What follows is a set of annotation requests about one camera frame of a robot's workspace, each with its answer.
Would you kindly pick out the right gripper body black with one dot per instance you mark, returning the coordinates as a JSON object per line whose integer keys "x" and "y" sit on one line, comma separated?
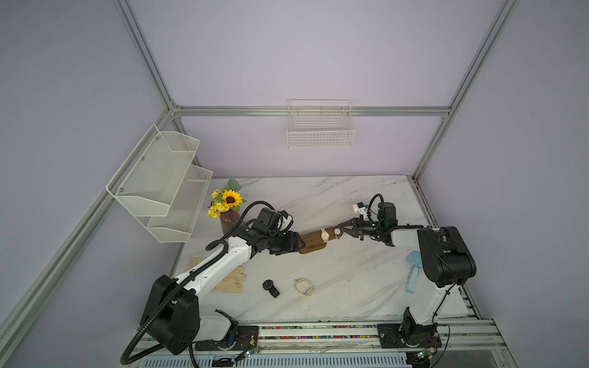
{"x": 370, "y": 228}

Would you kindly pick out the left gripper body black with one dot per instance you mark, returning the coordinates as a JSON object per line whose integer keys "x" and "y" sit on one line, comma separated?
{"x": 284, "y": 243}

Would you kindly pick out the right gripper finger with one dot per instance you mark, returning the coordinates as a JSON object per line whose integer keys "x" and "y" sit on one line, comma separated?
{"x": 353, "y": 223}
{"x": 357, "y": 233}

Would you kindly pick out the wooden watch stand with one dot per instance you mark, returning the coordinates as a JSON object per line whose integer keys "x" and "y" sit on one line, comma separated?
{"x": 314, "y": 242}

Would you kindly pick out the cream strap wrist watch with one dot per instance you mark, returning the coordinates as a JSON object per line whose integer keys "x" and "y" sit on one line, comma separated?
{"x": 325, "y": 236}

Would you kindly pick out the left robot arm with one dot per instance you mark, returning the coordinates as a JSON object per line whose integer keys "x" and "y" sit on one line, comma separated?
{"x": 171, "y": 319}

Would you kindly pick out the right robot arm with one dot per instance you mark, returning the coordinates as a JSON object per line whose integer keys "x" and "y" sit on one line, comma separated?
{"x": 439, "y": 253}

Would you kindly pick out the black wrist watch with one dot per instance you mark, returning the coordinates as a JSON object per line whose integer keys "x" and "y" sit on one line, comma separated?
{"x": 268, "y": 285}

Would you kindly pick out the purple glass vase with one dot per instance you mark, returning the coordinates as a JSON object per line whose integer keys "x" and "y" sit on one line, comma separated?
{"x": 228, "y": 220}

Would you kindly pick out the yellow sunflower bouquet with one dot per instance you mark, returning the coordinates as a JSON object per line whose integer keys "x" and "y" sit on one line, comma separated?
{"x": 226, "y": 199}

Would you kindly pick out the lower white mesh shelf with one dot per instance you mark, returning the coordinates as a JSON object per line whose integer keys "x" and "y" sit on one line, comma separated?
{"x": 178, "y": 225}

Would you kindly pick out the white mesh shelf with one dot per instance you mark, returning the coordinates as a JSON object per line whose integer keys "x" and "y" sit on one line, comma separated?
{"x": 147, "y": 183}
{"x": 178, "y": 225}

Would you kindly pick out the upper white mesh shelf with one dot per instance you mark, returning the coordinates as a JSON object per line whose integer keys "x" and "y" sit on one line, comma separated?
{"x": 147, "y": 183}

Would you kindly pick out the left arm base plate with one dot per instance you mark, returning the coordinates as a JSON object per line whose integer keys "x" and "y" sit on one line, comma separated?
{"x": 237, "y": 339}

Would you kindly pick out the white wire wall basket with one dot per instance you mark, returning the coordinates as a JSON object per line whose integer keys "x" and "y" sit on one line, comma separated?
{"x": 314, "y": 123}

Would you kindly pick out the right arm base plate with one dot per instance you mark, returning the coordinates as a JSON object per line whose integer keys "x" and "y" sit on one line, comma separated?
{"x": 397, "y": 336}

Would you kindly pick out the white perforated cable tray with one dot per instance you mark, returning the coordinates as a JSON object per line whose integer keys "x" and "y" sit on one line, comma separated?
{"x": 291, "y": 360}

